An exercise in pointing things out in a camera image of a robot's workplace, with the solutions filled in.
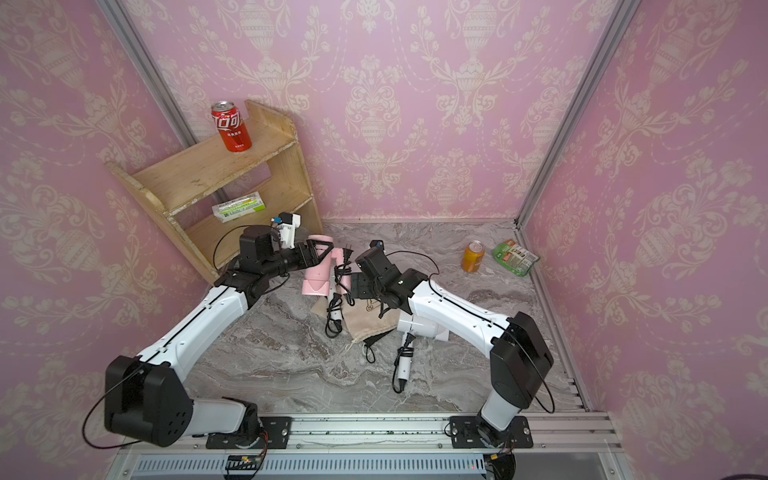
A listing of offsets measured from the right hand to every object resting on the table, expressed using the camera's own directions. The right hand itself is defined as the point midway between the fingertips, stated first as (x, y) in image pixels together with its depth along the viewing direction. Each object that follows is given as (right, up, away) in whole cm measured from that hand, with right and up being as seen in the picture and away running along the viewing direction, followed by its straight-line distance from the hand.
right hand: (364, 282), depth 82 cm
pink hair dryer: (-11, +2, -7) cm, 14 cm away
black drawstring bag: (+1, -18, +5) cm, 18 cm away
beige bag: (-16, -10, +15) cm, 24 cm away
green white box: (-37, +23, +9) cm, 45 cm away
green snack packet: (+52, +6, +25) cm, 58 cm away
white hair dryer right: (+13, -13, +4) cm, 19 cm away
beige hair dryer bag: (-1, -13, +10) cm, 16 cm away
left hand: (-9, +9, -3) cm, 14 cm away
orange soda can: (+35, +7, +17) cm, 40 cm away
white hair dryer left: (-10, -10, +10) cm, 17 cm away
